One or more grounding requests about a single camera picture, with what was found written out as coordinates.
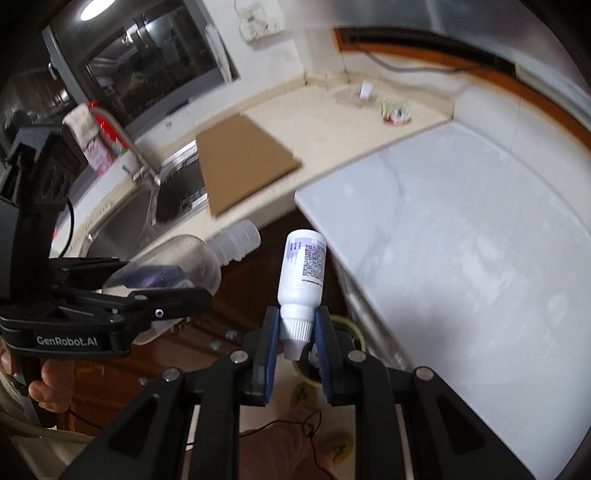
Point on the person's left hand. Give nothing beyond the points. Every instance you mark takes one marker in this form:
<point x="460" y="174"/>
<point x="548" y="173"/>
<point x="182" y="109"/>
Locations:
<point x="53" y="385"/>

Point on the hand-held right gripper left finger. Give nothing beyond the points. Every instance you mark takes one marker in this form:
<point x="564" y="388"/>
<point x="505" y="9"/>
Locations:
<point x="272" y="360"/>

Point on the pink trouser leg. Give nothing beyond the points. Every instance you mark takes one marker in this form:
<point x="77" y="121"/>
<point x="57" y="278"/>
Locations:
<point x="277" y="443"/>

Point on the yellow slipper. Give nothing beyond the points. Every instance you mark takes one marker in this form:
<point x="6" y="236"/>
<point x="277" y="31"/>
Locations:
<point x="339" y="447"/>
<point x="302" y="392"/>

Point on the steel faucet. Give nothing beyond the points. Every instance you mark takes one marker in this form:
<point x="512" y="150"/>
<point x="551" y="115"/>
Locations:
<point x="134" y="147"/>

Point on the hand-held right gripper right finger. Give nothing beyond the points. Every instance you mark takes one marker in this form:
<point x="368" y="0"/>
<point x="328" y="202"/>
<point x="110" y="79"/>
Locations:
<point x="323" y="360"/>

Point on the steel kitchen sink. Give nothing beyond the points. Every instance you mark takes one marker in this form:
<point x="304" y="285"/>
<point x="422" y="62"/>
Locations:
<point x="124" y="217"/>

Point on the small white packet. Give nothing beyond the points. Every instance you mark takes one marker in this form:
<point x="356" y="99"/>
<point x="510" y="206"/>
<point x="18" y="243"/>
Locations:
<point x="366" y="90"/>

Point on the white wall socket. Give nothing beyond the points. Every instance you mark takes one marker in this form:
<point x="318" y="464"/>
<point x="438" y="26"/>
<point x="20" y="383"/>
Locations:
<point x="261" y="25"/>

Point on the clear plastic bottle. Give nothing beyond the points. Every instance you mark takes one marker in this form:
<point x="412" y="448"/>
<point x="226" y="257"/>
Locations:
<point x="198" y="263"/>

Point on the white plastic bottle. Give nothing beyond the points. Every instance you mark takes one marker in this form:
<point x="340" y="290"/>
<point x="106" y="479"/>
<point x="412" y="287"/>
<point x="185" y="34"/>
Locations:
<point x="302" y="272"/>

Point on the colourful wrapper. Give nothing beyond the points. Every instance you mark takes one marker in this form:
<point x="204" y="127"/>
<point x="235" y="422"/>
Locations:
<point x="397" y="115"/>

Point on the brown wooden cabinet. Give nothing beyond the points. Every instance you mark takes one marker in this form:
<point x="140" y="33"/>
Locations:
<point x="240" y="286"/>

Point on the brown cardboard sheet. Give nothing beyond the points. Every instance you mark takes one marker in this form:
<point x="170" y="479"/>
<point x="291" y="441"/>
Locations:
<point x="244" y="161"/>

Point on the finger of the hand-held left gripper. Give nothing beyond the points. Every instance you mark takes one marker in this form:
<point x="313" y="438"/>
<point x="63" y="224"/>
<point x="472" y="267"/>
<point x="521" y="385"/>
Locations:
<point x="175" y="302"/>
<point x="83" y="270"/>

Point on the beige cloth on faucet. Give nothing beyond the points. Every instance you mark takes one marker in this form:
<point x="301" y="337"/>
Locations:
<point x="81" y="124"/>

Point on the dark window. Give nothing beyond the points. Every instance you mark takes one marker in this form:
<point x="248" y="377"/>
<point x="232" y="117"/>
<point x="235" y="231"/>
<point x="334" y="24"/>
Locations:
<point x="152" y="55"/>

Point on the beige round trash bin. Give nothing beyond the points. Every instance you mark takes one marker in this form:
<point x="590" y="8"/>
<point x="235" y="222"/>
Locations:
<point x="361" y="339"/>

